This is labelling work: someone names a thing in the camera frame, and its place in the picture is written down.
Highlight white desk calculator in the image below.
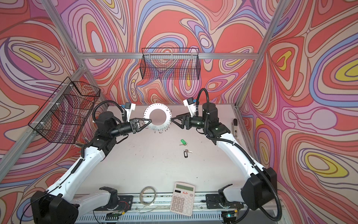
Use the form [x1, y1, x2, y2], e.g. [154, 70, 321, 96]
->
[170, 182, 195, 217]

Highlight aluminium front rail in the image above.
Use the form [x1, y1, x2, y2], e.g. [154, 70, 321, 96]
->
[50, 191, 289, 224]

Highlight white black remote control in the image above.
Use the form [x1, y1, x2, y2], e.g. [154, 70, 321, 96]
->
[231, 119, 238, 138]

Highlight black wire basket left wall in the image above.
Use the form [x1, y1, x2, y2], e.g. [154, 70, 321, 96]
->
[28, 77, 100, 144]

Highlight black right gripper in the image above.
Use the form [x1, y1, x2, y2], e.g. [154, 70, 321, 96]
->
[172, 111, 209, 131]

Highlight black wire basket wall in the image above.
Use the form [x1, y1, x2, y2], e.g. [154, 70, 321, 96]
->
[140, 47, 201, 80]
[28, 77, 100, 144]

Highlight key with green tag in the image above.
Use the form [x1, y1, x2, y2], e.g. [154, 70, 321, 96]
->
[180, 139, 187, 146]

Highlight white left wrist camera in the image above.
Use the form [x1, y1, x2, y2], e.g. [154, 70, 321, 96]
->
[121, 103, 136, 122]

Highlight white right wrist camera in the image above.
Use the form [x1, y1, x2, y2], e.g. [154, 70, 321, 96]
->
[183, 98, 198, 117]

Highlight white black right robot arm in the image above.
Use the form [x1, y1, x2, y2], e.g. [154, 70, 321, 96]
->
[171, 88, 282, 222]

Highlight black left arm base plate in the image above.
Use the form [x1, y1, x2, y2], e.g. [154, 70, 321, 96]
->
[103, 195, 133, 211]

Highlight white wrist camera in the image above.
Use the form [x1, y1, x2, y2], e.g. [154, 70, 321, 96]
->
[183, 98, 198, 117]
[121, 103, 136, 122]

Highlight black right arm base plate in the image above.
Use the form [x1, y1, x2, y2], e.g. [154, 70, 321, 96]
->
[204, 194, 244, 210]

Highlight clear tape roll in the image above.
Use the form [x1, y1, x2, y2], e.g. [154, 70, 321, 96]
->
[139, 186, 157, 206]

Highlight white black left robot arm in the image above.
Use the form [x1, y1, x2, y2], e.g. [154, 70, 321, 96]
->
[30, 101, 152, 224]

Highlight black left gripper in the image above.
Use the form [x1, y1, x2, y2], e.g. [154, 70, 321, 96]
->
[109, 119, 152, 140]

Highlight black wire basket back wall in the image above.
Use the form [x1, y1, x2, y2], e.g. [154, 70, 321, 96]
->
[140, 47, 201, 80]

